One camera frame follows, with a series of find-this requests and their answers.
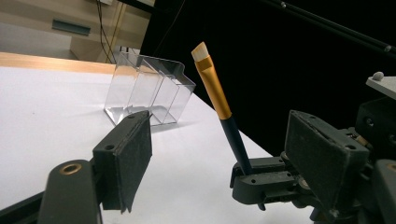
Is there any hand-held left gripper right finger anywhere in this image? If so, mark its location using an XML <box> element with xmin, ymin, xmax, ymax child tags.
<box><xmin>284</xmin><ymin>109</ymin><xmax>372</xmax><ymax>218</ymax></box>

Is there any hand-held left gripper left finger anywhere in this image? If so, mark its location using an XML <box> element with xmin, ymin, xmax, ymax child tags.
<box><xmin>92</xmin><ymin>109</ymin><xmax>154</xmax><ymax>215</ymax></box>

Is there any clear acrylic organizer box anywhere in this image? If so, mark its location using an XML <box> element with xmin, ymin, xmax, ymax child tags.
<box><xmin>103</xmin><ymin>46</ymin><xmax>197</xmax><ymax>127</ymax></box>

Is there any gold and black makeup brush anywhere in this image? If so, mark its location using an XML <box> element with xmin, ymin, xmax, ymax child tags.
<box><xmin>190</xmin><ymin>40</ymin><xmax>255</xmax><ymax>177</ymax></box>

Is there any white table cover board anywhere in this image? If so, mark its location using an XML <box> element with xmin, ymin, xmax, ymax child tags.
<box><xmin>0</xmin><ymin>65</ymin><xmax>316</xmax><ymax>224</ymax></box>

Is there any wooden table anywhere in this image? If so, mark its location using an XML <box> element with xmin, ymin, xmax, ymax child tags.
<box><xmin>0</xmin><ymin>51</ymin><xmax>117</xmax><ymax>76</ymax></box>

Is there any wooden desk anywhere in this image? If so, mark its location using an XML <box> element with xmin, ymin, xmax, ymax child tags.
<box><xmin>0</xmin><ymin>0</ymin><xmax>154</xmax><ymax>63</ymax></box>

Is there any black diagonal frame strut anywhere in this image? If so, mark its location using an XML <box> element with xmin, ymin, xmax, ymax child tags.
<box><xmin>257</xmin><ymin>0</ymin><xmax>396</xmax><ymax>59</ymax></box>

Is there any black hanging cable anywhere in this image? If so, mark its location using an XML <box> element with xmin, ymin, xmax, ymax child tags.
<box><xmin>94</xmin><ymin>0</ymin><xmax>114</xmax><ymax>65</ymax></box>

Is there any yellow cable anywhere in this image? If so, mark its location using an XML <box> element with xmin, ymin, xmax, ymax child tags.
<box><xmin>105</xmin><ymin>2</ymin><xmax>128</xmax><ymax>63</ymax></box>

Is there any grey drawer handle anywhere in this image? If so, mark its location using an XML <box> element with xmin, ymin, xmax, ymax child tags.
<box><xmin>50</xmin><ymin>19</ymin><xmax>92</xmax><ymax>36</ymax></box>

